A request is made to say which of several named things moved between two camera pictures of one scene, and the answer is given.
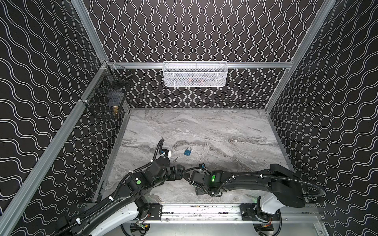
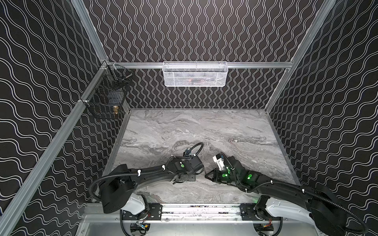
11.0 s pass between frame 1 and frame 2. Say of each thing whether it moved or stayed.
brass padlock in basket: stayed
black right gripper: moved
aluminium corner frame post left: stayed
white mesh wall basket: stayed
